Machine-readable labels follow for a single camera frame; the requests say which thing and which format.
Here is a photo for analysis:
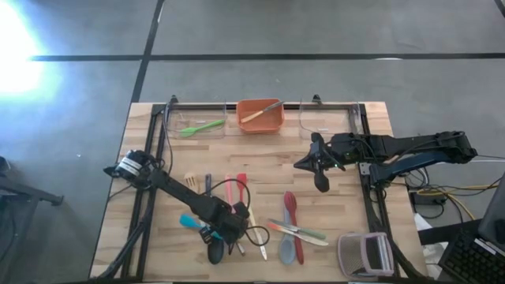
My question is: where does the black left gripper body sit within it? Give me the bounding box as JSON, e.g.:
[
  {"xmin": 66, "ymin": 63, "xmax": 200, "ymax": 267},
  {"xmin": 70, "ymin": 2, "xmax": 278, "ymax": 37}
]
[{"xmin": 211, "ymin": 201, "xmax": 252, "ymax": 245}]

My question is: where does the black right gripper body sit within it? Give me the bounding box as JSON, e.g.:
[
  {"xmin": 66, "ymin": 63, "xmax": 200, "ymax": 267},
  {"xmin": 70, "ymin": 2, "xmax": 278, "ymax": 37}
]
[{"xmin": 310, "ymin": 133, "xmax": 346, "ymax": 193}]

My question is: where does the cream-handled table knife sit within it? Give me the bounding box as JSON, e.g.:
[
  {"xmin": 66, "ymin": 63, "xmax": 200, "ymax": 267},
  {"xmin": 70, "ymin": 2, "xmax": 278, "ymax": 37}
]
[{"xmin": 247, "ymin": 207, "xmax": 268, "ymax": 262}]

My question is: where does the large black spoon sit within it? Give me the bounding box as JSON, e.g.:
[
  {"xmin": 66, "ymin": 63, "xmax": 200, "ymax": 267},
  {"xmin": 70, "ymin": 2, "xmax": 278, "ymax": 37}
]
[{"xmin": 204, "ymin": 173, "xmax": 226, "ymax": 266}]

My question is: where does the pink silicone spatula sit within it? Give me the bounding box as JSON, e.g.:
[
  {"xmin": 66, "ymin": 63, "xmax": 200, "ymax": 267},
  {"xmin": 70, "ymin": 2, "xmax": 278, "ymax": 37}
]
[{"xmin": 224, "ymin": 174, "xmax": 234, "ymax": 209}]

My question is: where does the red slotted spoon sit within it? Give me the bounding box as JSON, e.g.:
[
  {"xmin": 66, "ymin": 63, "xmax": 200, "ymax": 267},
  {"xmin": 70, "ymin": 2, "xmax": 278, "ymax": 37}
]
[{"xmin": 282, "ymin": 191, "xmax": 305, "ymax": 266}]

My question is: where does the teal silicone spatula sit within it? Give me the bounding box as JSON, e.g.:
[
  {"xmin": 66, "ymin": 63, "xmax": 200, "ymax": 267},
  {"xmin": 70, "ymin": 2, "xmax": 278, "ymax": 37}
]
[{"xmin": 179, "ymin": 214, "xmax": 224, "ymax": 241}]

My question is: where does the red silicone spatula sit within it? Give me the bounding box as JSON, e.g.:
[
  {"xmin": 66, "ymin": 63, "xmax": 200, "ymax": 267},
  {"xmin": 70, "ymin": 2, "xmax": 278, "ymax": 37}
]
[{"xmin": 235, "ymin": 172, "xmax": 249, "ymax": 206}]

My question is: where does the orange-handled table knife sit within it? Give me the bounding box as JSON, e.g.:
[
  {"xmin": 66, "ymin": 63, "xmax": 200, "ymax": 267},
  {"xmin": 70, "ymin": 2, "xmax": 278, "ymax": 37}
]
[{"xmin": 267, "ymin": 222, "xmax": 330, "ymax": 248}]

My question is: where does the wooden slotted spatula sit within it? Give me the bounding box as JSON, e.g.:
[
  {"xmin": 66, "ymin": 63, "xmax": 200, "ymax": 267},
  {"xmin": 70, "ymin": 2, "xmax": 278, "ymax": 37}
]
[{"xmin": 183, "ymin": 172, "xmax": 199, "ymax": 190}]

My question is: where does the blue-grey silicone spoon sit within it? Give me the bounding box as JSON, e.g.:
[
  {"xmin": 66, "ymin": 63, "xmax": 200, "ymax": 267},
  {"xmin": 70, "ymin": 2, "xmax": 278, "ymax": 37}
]
[{"xmin": 278, "ymin": 204, "xmax": 297, "ymax": 266}]

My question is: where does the green-handled table knife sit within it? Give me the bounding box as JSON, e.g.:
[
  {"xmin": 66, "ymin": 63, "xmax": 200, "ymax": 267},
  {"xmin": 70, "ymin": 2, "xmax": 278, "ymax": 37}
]
[{"xmin": 267, "ymin": 218, "xmax": 328, "ymax": 241}]

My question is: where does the tan-handled table knife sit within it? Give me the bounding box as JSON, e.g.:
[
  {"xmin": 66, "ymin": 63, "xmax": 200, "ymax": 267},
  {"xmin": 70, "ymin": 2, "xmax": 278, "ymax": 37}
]
[{"xmin": 240, "ymin": 100, "xmax": 285, "ymax": 124}]

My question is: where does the green silicone spatula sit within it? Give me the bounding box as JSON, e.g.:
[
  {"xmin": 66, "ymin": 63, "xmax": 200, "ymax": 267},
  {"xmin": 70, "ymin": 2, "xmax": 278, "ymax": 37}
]
[{"xmin": 179, "ymin": 118, "xmax": 226, "ymax": 138}]

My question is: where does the clear plastic bin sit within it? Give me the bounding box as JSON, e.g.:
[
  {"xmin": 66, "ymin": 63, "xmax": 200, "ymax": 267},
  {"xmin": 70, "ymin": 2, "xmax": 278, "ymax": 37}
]
[
  {"xmin": 165, "ymin": 100, "xmax": 228, "ymax": 140},
  {"xmin": 298, "ymin": 100, "xmax": 362, "ymax": 140}
]

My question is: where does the orange plastic bin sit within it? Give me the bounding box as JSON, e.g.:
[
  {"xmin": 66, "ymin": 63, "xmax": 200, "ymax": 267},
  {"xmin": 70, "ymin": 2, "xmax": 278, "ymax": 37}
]
[{"xmin": 235, "ymin": 98, "xmax": 286, "ymax": 135}]

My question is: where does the pink box grater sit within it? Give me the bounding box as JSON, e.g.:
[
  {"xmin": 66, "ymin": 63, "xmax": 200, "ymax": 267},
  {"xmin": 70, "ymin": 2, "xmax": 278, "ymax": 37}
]
[{"xmin": 337, "ymin": 231, "xmax": 395, "ymax": 279}]

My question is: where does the black power box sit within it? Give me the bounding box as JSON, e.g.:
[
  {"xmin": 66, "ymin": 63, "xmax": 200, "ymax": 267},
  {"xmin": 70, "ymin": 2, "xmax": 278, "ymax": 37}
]
[{"xmin": 410, "ymin": 191, "xmax": 437, "ymax": 207}]

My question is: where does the white crumpled sheet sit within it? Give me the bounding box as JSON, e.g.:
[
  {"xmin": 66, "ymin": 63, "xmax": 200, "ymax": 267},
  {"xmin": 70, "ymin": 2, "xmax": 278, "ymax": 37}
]
[{"xmin": 413, "ymin": 212, "xmax": 449, "ymax": 279}]

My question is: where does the black keyboard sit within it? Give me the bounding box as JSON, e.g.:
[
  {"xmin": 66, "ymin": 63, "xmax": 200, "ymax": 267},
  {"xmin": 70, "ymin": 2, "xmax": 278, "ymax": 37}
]
[{"xmin": 437, "ymin": 228, "xmax": 505, "ymax": 284}]

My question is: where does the black floor stand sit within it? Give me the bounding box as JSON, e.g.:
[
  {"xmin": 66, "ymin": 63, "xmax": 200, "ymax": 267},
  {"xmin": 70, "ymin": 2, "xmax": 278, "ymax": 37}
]
[{"xmin": 0, "ymin": 155, "xmax": 65, "ymax": 284}]

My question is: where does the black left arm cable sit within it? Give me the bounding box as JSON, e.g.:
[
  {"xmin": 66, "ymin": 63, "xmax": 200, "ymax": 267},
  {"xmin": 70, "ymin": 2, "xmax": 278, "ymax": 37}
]
[{"xmin": 204, "ymin": 177, "xmax": 271, "ymax": 249}]

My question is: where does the black table frame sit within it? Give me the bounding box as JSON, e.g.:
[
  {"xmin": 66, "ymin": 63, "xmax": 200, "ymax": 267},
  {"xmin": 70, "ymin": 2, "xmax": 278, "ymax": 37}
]
[{"xmin": 91, "ymin": 94, "xmax": 431, "ymax": 282}]

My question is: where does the yellow cable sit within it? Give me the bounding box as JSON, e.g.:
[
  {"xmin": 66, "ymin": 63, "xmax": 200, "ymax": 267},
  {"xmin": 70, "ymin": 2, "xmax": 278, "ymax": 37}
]
[{"xmin": 416, "ymin": 184, "xmax": 501, "ymax": 222}]

